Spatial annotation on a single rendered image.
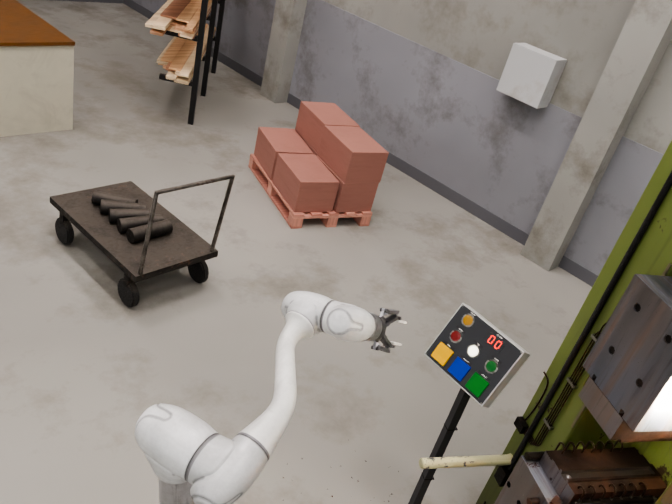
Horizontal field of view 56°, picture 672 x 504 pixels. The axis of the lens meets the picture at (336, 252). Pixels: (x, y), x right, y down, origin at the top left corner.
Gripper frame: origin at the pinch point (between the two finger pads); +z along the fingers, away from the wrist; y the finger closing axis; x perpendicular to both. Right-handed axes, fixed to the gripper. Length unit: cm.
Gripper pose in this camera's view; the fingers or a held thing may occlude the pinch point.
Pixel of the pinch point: (397, 332)
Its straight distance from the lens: 216.2
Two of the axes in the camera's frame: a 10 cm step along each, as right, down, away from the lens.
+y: -2.3, 9.7, -0.8
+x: 8.4, 1.6, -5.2
